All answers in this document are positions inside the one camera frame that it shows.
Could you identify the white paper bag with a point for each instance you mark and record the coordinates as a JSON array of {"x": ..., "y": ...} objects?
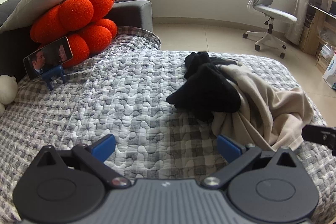
[{"x": 330, "y": 71}]

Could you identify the blue phone stand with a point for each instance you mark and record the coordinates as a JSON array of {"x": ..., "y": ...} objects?
[{"x": 52, "y": 73}]

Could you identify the beige black-sleeved cat sweatshirt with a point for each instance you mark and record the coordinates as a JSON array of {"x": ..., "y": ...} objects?
[{"x": 262, "y": 108}]

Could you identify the wooden shelf desk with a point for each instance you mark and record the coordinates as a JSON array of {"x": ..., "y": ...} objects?
[{"x": 317, "y": 29}]

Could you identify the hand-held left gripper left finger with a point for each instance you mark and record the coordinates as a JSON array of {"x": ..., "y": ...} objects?
[{"x": 103, "y": 146}]

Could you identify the orange plush cushion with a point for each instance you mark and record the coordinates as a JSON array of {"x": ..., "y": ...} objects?
[{"x": 76, "y": 11}]

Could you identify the white grey office chair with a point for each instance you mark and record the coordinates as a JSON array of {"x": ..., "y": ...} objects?
[{"x": 278, "y": 15}]

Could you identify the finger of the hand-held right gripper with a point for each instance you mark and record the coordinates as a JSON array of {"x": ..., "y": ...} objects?
[{"x": 320, "y": 134}]

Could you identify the grey checked quilt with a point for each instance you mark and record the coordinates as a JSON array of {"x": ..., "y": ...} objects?
[{"x": 118, "y": 95}]

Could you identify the smartphone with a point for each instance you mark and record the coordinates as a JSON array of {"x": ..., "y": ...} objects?
[{"x": 47, "y": 56}]

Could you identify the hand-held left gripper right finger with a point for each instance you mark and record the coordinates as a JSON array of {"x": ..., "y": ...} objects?
[{"x": 227, "y": 146}]

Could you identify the white plush toy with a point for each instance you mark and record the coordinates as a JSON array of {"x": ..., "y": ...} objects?
[{"x": 6, "y": 87}]

